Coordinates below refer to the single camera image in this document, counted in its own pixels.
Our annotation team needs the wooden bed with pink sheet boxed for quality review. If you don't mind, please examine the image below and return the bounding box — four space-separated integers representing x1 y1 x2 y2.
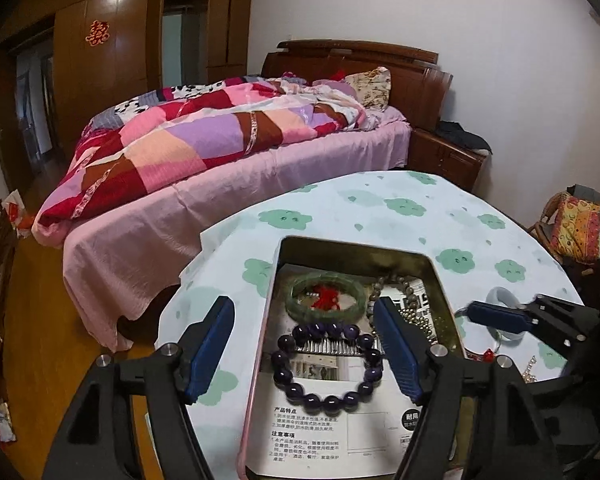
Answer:
32 40 453 353

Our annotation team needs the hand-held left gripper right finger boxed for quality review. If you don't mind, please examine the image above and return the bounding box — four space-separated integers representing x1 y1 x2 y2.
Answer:
372 296 563 480

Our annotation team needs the red paper decoration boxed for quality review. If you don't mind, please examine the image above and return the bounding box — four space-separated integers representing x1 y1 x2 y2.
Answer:
84 20 110 47

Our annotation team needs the purple bead bracelet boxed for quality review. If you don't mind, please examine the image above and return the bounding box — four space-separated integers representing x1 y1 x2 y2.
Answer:
271 322 383 410

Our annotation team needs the patchwork quilt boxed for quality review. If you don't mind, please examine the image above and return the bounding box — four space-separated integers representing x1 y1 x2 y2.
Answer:
32 74 381 246

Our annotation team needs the green jade bangle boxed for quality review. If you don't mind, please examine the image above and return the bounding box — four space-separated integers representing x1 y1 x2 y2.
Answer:
286 272 368 317

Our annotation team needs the metal stretch watch band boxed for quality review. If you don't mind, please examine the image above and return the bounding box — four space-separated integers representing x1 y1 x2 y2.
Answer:
292 339 381 357

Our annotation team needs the wooden wardrobe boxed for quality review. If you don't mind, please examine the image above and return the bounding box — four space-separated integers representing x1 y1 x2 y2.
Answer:
0 0 256 196

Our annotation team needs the printed paper sheet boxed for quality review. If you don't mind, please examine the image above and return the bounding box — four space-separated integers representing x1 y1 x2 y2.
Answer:
245 262 431 480

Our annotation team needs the red knotted string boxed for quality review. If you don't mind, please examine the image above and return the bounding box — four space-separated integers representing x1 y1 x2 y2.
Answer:
310 284 345 313

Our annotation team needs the white jade bangle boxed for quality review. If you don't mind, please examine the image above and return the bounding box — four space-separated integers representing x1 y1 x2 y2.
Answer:
485 286 528 343

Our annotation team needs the wooden chair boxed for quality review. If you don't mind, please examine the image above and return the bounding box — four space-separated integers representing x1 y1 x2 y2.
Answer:
527 185 600 266

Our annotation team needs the orange patterned cushion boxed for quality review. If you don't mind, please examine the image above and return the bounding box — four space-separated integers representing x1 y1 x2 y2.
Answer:
550 195 600 263

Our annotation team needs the white and red plastic bag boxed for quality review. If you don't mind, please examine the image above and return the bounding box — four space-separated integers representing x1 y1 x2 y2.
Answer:
0 190 28 238

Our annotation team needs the grey bead bracelet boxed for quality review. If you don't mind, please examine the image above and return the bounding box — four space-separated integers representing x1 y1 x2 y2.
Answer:
367 272 423 311

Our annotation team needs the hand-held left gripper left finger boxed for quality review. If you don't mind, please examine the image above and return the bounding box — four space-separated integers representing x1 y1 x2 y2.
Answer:
42 295 236 480

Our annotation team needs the rectangular metal tin box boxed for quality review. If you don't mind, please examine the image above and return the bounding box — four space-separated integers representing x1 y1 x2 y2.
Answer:
235 234 473 480

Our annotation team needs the wooden nightstand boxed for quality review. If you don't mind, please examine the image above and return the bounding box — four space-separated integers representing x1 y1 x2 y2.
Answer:
409 127 488 192

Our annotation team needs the pearl bracelet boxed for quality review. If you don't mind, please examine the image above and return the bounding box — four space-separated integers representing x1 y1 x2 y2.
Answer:
520 355 540 385

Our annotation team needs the floral pillow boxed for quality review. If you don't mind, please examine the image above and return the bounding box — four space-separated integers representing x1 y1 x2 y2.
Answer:
344 66 392 111

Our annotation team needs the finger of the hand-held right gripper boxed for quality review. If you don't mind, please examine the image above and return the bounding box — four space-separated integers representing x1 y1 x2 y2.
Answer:
466 296 600 361

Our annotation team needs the dark clothes pile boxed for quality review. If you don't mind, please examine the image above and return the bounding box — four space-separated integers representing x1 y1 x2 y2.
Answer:
435 120 493 156

